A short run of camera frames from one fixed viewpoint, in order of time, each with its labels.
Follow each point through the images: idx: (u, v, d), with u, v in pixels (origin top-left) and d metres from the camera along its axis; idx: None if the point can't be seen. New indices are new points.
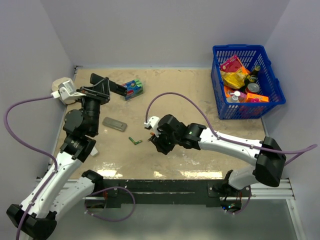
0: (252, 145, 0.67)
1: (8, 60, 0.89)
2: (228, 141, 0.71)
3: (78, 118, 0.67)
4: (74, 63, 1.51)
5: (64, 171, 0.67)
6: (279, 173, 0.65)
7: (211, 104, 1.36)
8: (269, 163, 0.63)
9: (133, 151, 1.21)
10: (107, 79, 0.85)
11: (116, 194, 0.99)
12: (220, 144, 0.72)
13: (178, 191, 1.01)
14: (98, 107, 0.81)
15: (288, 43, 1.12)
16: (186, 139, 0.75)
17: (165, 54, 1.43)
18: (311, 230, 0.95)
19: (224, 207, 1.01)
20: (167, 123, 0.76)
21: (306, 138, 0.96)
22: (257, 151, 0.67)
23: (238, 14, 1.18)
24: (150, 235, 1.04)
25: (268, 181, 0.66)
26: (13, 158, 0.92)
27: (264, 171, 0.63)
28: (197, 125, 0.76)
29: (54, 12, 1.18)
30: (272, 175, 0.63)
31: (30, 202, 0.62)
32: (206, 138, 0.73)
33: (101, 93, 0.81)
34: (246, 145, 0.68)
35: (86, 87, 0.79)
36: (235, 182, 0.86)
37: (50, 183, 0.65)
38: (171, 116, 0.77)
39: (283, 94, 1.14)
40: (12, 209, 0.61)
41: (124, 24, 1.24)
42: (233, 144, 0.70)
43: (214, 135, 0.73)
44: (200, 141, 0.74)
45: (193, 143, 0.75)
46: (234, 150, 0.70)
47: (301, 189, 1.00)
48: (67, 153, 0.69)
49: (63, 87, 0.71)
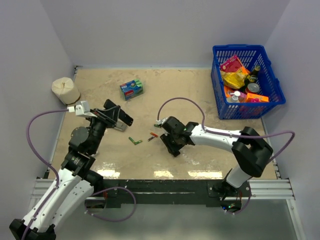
0: (231, 133, 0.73)
1: (8, 60, 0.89)
2: (213, 133, 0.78)
3: (85, 134, 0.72)
4: (74, 63, 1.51)
5: (64, 187, 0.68)
6: (259, 161, 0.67)
7: (211, 104, 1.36)
8: (247, 151, 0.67)
9: (132, 151, 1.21)
10: (118, 108, 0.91)
11: (116, 194, 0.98)
12: (206, 136, 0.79)
13: (178, 191, 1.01)
14: (103, 130, 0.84)
15: (288, 43, 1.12)
16: (181, 135, 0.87)
17: (165, 54, 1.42)
18: (311, 230, 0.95)
19: (224, 207, 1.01)
20: (166, 122, 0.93)
21: (307, 138, 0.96)
22: (236, 139, 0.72)
23: (238, 13, 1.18)
24: (150, 236, 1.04)
25: (251, 170, 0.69)
26: (13, 158, 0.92)
27: (240, 156, 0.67)
28: (192, 123, 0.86)
29: (54, 12, 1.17)
30: (251, 162, 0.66)
31: (32, 217, 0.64)
32: (196, 132, 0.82)
33: (110, 118, 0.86)
34: (226, 134, 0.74)
35: (99, 110, 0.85)
36: (231, 178, 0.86)
37: (51, 199, 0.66)
38: (172, 117, 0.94)
39: (283, 94, 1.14)
40: (14, 223, 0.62)
41: (124, 24, 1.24)
42: (217, 135, 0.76)
43: (202, 129, 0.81)
44: (191, 136, 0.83)
45: (187, 139, 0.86)
46: (217, 140, 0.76)
47: (301, 189, 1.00)
48: (67, 170, 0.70)
49: (80, 104, 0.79)
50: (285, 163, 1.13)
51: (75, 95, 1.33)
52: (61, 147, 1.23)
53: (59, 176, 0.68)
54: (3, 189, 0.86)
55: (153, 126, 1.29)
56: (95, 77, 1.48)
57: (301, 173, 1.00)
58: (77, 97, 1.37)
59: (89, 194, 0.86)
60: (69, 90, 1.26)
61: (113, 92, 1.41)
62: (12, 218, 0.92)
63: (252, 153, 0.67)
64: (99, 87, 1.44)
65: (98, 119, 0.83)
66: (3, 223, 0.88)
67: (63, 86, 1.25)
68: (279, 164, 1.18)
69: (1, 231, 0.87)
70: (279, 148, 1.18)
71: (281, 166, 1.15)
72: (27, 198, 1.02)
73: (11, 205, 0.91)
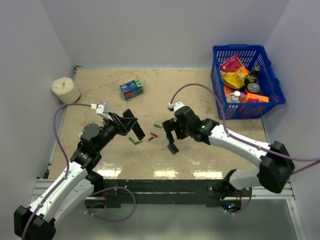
0: (260, 146, 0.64)
1: (9, 60, 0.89)
2: (237, 140, 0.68)
3: (96, 131, 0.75)
4: (74, 63, 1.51)
5: (73, 178, 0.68)
6: (285, 181, 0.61)
7: (211, 104, 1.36)
8: (273, 165, 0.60)
9: (132, 152, 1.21)
10: (135, 119, 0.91)
11: (116, 194, 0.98)
12: (229, 141, 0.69)
13: (178, 191, 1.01)
14: (114, 134, 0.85)
15: (287, 43, 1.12)
16: (197, 132, 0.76)
17: (165, 54, 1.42)
18: (310, 230, 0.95)
19: (224, 207, 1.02)
20: (182, 114, 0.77)
21: (307, 138, 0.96)
22: (265, 153, 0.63)
23: (238, 13, 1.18)
24: (150, 235, 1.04)
25: (272, 186, 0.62)
26: (14, 158, 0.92)
27: (267, 173, 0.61)
28: (211, 121, 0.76)
29: (54, 12, 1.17)
30: (275, 180, 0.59)
31: (39, 203, 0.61)
32: (217, 134, 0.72)
33: (124, 126, 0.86)
34: (253, 145, 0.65)
35: (117, 115, 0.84)
36: (234, 181, 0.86)
37: (59, 187, 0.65)
38: (189, 108, 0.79)
39: (283, 94, 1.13)
40: (20, 209, 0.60)
41: (125, 24, 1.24)
42: (242, 143, 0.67)
43: (225, 132, 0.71)
44: (210, 136, 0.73)
45: (204, 138, 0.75)
46: (241, 150, 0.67)
47: (301, 190, 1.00)
48: (76, 163, 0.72)
49: (102, 104, 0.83)
50: None
51: (75, 95, 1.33)
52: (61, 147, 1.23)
53: (69, 167, 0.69)
54: (3, 189, 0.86)
55: (153, 126, 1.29)
56: (95, 77, 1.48)
57: (301, 173, 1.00)
58: (77, 97, 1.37)
59: (88, 194, 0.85)
60: (69, 90, 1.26)
61: (113, 92, 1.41)
62: (12, 217, 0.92)
63: (277, 170, 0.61)
64: (99, 87, 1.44)
65: (112, 123, 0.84)
66: (4, 223, 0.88)
67: (63, 86, 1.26)
68: None
69: (2, 231, 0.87)
70: None
71: None
72: (27, 198, 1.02)
73: (11, 205, 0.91)
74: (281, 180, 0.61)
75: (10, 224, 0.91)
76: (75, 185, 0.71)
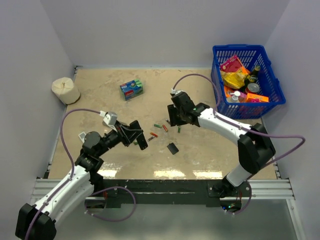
0: (241, 126, 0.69)
1: (9, 61, 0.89)
2: (223, 121, 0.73)
3: (96, 139, 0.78)
4: (74, 63, 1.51)
5: (77, 180, 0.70)
6: (261, 161, 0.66)
7: (211, 104, 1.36)
8: (252, 147, 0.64)
9: (132, 151, 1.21)
10: (141, 131, 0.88)
11: (116, 194, 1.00)
12: (215, 121, 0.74)
13: (178, 191, 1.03)
14: (116, 142, 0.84)
15: (287, 43, 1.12)
16: (188, 114, 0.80)
17: (165, 54, 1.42)
18: (310, 230, 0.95)
19: (224, 207, 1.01)
20: (177, 97, 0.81)
21: (307, 138, 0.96)
22: (244, 132, 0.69)
23: (238, 14, 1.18)
24: (150, 235, 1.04)
25: (249, 166, 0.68)
26: (13, 158, 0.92)
27: (244, 151, 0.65)
28: (203, 105, 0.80)
29: (54, 12, 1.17)
30: (252, 158, 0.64)
31: (45, 201, 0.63)
32: (205, 115, 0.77)
33: (128, 137, 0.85)
34: (235, 126, 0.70)
35: (122, 125, 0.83)
36: (231, 175, 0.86)
37: (64, 188, 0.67)
38: (184, 92, 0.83)
39: (283, 94, 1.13)
40: (25, 207, 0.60)
41: (125, 24, 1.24)
42: (226, 124, 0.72)
43: (212, 113, 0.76)
44: (199, 117, 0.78)
45: (194, 119, 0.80)
46: (225, 129, 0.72)
47: (301, 189, 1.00)
48: (80, 167, 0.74)
49: (110, 116, 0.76)
50: (285, 162, 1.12)
51: (75, 95, 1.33)
52: (61, 147, 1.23)
53: (73, 169, 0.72)
54: (3, 189, 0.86)
55: (153, 126, 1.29)
56: (95, 77, 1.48)
57: (301, 173, 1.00)
58: (77, 97, 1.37)
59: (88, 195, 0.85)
60: (69, 90, 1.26)
61: (113, 93, 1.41)
62: (12, 218, 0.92)
63: (255, 150, 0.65)
64: (99, 87, 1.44)
65: (116, 132, 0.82)
66: (4, 223, 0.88)
67: (63, 86, 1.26)
68: (279, 163, 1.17)
69: (2, 231, 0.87)
70: (279, 148, 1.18)
71: (281, 165, 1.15)
72: (27, 198, 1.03)
73: (11, 205, 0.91)
74: (259, 161, 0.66)
75: (10, 224, 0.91)
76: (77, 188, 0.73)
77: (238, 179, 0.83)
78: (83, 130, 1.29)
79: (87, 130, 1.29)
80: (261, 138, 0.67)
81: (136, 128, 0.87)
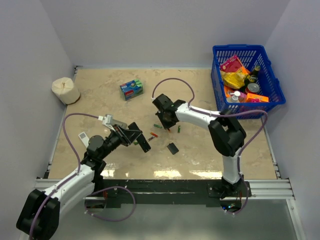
0: (211, 113, 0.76)
1: (8, 60, 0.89)
2: (196, 112, 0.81)
3: (100, 141, 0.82)
4: (74, 63, 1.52)
5: (84, 176, 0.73)
6: (233, 143, 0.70)
7: (211, 104, 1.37)
8: (221, 130, 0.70)
9: (132, 152, 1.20)
10: (140, 131, 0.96)
11: (116, 194, 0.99)
12: (189, 113, 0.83)
13: (179, 191, 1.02)
14: (117, 144, 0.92)
15: (287, 43, 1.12)
16: (168, 111, 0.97)
17: (165, 54, 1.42)
18: (311, 230, 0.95)
19: (224, 207, 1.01)
20: (156, 99, 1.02)
21: (307, 138, 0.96)
22: (214, 118, 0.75)
23: (238, 14, 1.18)
24: (150, 236, 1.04)
25: (223, 149, 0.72)
26: (13, 158, 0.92)
27: (215, 134, 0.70)
28: (179, 101, 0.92)
29: (54, 12, 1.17)
30: (222, 140, 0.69)
31: (54, 188, 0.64)
32: (181, 109, 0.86)
33: (127, 137, 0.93)
34: (206, 114, 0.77)
35: (120, 126, 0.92)
36: (227, 175, 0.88)
37: (72, 180, 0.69)
38: (163, 95, 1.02)
39: (283, 94, 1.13)
40: (34, 192, 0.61)
41: (124, 24, 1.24)
42: (199, 114, 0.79)
43: (187, 107, 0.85)
44: (177, 111, 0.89)
45: (172, 115, 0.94)
46: (198, 118, 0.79)
47: (301, 190, 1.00)
48: (86, 166, 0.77)
49: (106, 117, 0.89)
50: (285, 162, 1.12)
51: (75, 95, 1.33)
52: (61, 147, 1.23)
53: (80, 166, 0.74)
54: (3, 188, 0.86)
55: (153, 126, 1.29)
56: (95, 77, 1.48)
57: (301, 173, 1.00)
58: (77, 97, 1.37)
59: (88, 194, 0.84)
60: (69, 90, 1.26)
61: (113, 93, 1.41)
62: (11, 217, 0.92)
63: (225, 132, 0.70)
64: (99, 87, 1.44)
65: (115, 134, 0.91)
66: (3, 223, 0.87)
67: (63, 86, 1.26)
68: (279, 163, 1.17)
69: (2, 231, 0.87)
70: (279, 148, 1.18)
71: (282, 165, 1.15)
72: None
73: (11, 204, 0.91)
74: (230, 142, 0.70)
75: (9, 224, 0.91)
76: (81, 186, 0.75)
77: (234, 176, 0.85)
78: (83, 130, 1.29)
79: (87, 130, 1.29)
80: (229, 121, 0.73)
81: (133, 129, 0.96)
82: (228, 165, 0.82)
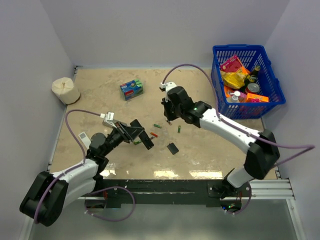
0: (249, 132, 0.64)
1: (8, 60, 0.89)
2: (228, 125, 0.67)
3: (102, 139, 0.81)
4: (74, 63, 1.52)
5: (89, 168, 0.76)
6: (269, 168, 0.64)
7: (211, 104, 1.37)
8: (261, 156, 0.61)
9: (132, 152, 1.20)
10: (142, 128, 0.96)
11: (116, 194, 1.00)
12: (220, 125, 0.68)
13: (179, 191, 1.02)
14: (120, 141, 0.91)
15: (287, 43, 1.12)
16: (188, 114, 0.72)
17: (165, 54, 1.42)
18: (311, 230, 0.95)
19: (224, 207, 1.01)
20: (176, 94, 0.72)
21: (307, 138, 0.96)
22: (253, 140, 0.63)
23: (238, 14, 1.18)
24: (150, 236, 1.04)
25: (257, 173, 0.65)
26: (13, 158, 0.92)
27: (254, 159, 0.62)
28: (205, 105, 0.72)
29: (55, 12, 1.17)
30: (260, 167, 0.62)
31: (62, 172, 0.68)
32: (208, 118, 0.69)
33: (129, 134, 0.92)
34: (243, 132, 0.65)
35: (121, 124, 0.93)
36: (232, 178, 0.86)
37: (78, 169, 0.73)
38: (182, 88, 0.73)
39: (283, 94, 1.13)
40: (42, 174, 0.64)
41: (124, 24, 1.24)
42: (233, 129, 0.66)
43: (216, 116, 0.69)
44: (201, 118, 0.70)
45: (195, 121, 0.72)
46: (231, 135, 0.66)
47: (302, 190, 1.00)
48: (90, 161, 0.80)
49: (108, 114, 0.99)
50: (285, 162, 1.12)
51: (75, 95, 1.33)
52: (61, 147, 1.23)
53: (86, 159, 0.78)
54: (2, 189, 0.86)
55: (153, 126, 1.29)
56: (95, 77, 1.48)
57: (301, 173, 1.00)
58: (77, 97, 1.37)
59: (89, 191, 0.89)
60: (69, 90, 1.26)
61: (112, 93, 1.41)
62: (11, 217, 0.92)
63: (263, 157, 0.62)
64: (99, 87, 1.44)
65: (117, 131, 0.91)
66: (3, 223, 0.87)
67: (63, 86, 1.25)
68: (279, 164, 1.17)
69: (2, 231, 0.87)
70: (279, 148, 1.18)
71: (282, 165, 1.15)
72: None
73: (10, 204, 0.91)
74: (267, 168, 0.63)
75: (9, 224, 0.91)
76: (85, 177, 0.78)
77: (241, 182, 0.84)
78: (83, 130, 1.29)
79: (87, 130, 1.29)
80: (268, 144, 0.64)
81: (135, 127, 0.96)
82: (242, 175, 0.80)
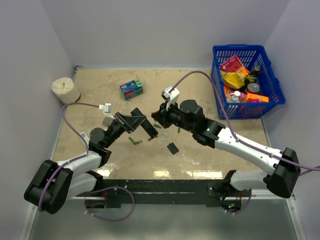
0: (272, 153, 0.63)
1: (8, 60, 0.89)
2: (248, 146, 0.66)
3: (101, 135, 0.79)
4: (74, 63, 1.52)
5: (92, 158, 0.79)
6: (293, 187, 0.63)
7: (211, 104, 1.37)
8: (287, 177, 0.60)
9: (132, 152, 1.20)
10: (144, 117, 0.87)
11: (116, 194, 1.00)
12: (239, 147, 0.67)
13: (178, 191, 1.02)
14: (121, 132, 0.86)
15: (287, 43, 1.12)
16: (202, 135, 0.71)
17: (165, 54, 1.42)
18: (311, 230, 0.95)
19: (224, 207, 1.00)
20: (192, 113, 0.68)
21: (307, 138, 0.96)
22: (278, 161, 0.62)
23: (238, 14, 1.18)
24: (150, 236, 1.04)
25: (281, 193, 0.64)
26: (13, 158, 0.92)
27: (280, 182, 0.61)
28: (218, 124, 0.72)
29: (55, 12, 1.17)
30: (287, 189, 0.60)
31: (67, 161, 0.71)
32: (225, 139, 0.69)
33: (129, 124, 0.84)
34: (265, 153, 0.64)
35: (121, 114, 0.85)
36: (237, 183, 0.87)
37: (82, 159, 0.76)
38: (199, 106, 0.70)
39: (283, 94, 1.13)
40: (48, 162, 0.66)
41: (124, 24, 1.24)
42: (253, 150, 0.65)
43: (233, 137, 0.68)
44: (217, 140, 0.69)
45: (209, 141, 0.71)
46: (252, 156, 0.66)
47: (302, 190, 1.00)
48: (93, 152, 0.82)
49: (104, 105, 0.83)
50: None
51: (75, 95, 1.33)
52: (61, 147, 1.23)
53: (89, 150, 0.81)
54: (2, 188, 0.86)
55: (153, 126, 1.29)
56: (95, 77, 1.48)
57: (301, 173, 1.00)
58: (77, 97, 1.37)
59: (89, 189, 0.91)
60: (69, 90, 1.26)
61: (112, 93, 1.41)
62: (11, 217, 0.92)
63: (289, 178, 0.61)
64: (99, 87, 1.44)
65: (117, 122, 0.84)
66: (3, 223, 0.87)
67: (63, 86, 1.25)
68: None
69: (2, 231, 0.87)
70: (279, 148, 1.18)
71: None
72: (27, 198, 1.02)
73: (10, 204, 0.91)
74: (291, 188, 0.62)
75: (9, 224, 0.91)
76: (88, 168, 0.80)
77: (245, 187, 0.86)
78: (83, 130, 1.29)
79: (87, 130, 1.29)
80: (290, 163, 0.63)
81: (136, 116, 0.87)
82: (252, 184, 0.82)
